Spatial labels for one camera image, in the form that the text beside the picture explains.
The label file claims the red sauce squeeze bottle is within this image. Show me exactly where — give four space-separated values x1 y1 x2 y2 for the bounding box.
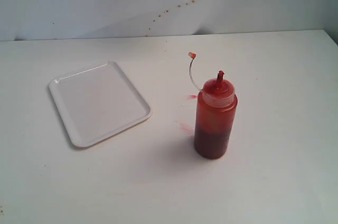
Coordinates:
188 52 238 160

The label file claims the white rectangular plastic tray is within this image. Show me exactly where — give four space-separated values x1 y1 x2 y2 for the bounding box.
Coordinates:
49 61 152 148

